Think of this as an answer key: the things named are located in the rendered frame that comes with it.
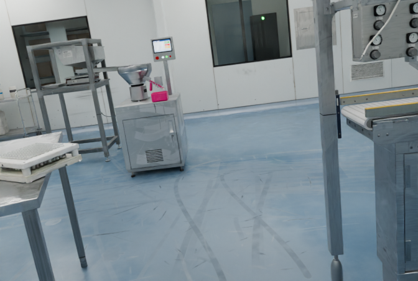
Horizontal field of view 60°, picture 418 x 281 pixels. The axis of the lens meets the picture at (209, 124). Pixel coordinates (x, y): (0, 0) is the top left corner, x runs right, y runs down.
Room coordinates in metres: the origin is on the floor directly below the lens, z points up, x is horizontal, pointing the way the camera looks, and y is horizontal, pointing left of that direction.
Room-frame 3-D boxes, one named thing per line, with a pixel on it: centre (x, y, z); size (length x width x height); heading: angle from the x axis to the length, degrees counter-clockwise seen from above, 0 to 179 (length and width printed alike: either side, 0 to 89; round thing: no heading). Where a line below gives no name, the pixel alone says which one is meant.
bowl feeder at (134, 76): (3.90, 0.64, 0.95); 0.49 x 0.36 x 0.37; 88
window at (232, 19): (6.36, -0.89, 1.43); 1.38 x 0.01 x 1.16; 88
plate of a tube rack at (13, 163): (1.36, 0.69, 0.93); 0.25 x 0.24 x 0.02; 150
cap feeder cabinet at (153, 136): (3.85, 0.60, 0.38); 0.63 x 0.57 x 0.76; 88
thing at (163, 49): (3.98, 0.38, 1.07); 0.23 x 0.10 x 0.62; 88
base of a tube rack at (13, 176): (1.36, 0.69, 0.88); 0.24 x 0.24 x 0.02; 60
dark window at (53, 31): (6.47, 2.47, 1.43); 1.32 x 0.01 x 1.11; 88
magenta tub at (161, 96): (3.64, 0.46, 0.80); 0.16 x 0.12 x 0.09; 88
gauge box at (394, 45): (1.30, -0.67, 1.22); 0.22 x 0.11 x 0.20; 88
